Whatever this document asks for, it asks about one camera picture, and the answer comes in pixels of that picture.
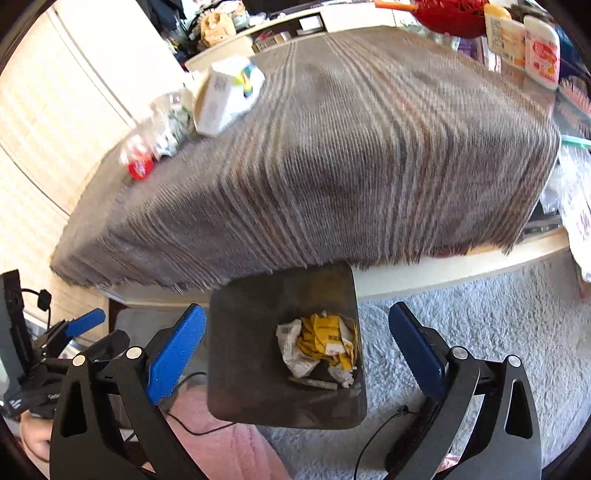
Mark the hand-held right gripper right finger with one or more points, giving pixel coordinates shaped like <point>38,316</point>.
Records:
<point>415,353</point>

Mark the person's left hand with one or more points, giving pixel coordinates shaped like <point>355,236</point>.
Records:
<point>36,436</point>

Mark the yellow plush toy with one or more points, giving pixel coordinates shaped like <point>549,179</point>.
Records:
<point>217,27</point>

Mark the yellow printed paper wrappers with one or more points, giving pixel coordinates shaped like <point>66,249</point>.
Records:
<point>325,337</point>

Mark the dark grey trash bin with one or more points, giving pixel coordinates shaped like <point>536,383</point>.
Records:
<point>244,332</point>

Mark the red plastic basket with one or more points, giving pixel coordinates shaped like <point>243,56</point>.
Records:
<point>450,18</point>

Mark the woven sliding door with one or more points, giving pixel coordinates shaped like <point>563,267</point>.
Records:
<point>120,50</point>
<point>41,161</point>

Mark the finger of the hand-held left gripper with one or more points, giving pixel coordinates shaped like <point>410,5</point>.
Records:
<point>111,342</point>
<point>85,322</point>

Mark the orange stick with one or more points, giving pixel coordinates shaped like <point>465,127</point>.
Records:
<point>392,4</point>

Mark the yellow cap lotion bottle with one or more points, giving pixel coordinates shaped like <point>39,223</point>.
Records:
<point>495,27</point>

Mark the white printed drink carton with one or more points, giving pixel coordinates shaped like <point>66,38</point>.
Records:
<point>221,99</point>

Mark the grey plaid blanket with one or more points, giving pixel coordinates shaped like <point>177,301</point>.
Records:
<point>346,161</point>

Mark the crumpled white printed paper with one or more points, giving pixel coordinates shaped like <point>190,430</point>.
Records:
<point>295,346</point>

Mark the beige grey television cabinet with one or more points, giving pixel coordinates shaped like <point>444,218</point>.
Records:
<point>332,18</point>

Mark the thin white paper stick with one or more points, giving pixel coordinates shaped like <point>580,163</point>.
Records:
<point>314,382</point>

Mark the small crumpled white paper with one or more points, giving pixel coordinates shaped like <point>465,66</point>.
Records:
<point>344,376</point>

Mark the white pink print bottle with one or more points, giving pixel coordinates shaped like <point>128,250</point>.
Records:
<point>542,53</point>

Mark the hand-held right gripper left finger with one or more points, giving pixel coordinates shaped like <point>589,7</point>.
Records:
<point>178,353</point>

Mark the pink fleece clothing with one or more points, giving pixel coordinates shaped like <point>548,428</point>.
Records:
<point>240,452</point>

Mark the teal plastic stick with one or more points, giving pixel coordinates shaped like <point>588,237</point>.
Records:
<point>577,141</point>

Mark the beige round table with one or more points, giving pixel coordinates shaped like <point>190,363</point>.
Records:
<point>438,277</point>

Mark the grey fluffy rug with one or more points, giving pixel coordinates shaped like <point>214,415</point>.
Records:
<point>485,323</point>

